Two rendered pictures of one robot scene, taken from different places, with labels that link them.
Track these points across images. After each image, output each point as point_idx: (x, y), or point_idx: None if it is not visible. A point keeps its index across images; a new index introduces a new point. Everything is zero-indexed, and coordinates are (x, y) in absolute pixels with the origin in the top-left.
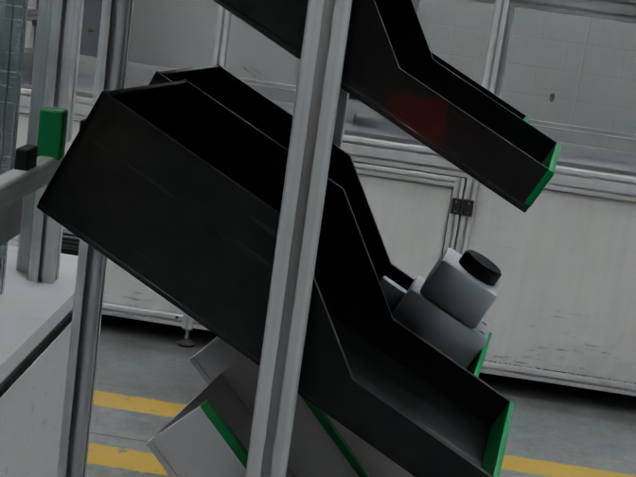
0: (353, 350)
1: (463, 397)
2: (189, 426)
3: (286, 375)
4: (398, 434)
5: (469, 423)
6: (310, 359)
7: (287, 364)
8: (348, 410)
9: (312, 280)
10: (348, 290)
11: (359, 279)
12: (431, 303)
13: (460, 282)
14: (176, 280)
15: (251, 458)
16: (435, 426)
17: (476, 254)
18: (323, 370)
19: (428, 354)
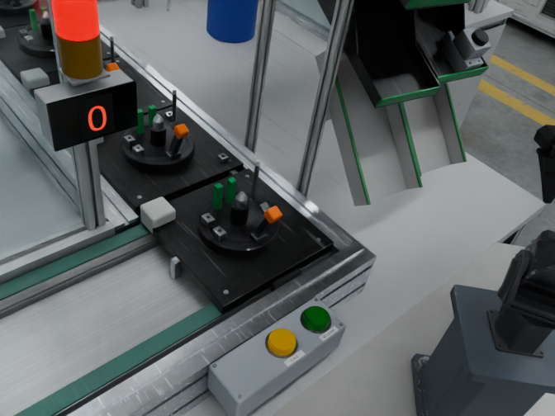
0: (393, 49)
1: (427, 79)
2: (324, 54)
3: (333, 44)
4: (363, 75)
5: (421, 87)
6: (349, 43)
7: (334, 41)
8: (354, 63)
9: (345, 16)
10: (405, 29)
11: (409, 26)
12: (454, 45)
13: (465, 40)
14: (326, 7)
15: (322, 67)
16: (399, 82)
17: (481, 31)
18: (351, 48)
19: (421, 60)
